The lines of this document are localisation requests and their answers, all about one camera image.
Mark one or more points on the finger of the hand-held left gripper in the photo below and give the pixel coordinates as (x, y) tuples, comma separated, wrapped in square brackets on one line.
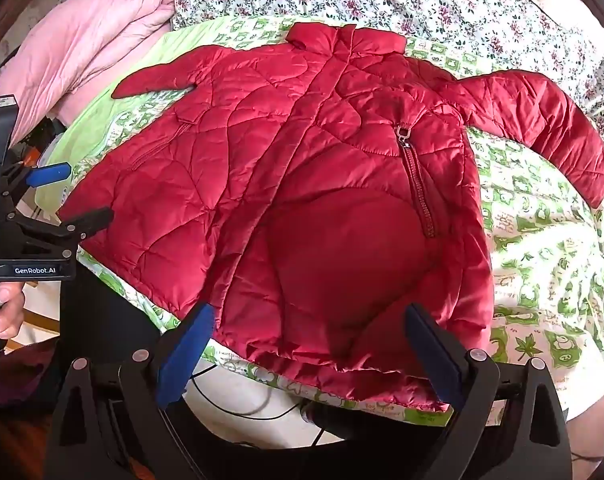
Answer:
[(52, 173), (82, 225)]

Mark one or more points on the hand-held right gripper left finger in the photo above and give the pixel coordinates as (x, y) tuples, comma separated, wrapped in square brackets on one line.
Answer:
[(187, 350)]

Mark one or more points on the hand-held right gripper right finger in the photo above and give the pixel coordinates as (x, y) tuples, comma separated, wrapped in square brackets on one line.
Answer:
[(432, 355)]

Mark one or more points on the red quilted jacket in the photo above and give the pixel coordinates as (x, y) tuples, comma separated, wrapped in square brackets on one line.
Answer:
[(302, 185)]

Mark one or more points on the person's left hand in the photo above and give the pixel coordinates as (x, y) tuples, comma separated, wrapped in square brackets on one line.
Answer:
[(9, 310)]

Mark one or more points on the pink quilt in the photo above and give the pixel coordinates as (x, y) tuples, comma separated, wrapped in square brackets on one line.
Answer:
[(82, 35)]

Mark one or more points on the green patterned blanket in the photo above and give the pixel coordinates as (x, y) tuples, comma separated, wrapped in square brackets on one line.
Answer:
[(532, 240)]

